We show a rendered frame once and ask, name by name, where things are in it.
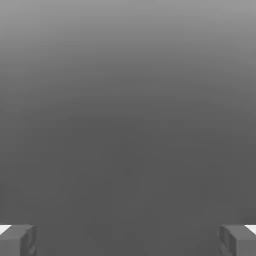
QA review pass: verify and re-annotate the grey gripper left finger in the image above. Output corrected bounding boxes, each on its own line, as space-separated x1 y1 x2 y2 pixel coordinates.
0 224 38 256

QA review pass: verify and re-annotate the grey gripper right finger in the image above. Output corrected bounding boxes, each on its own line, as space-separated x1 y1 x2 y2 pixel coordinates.
218 224 256 256

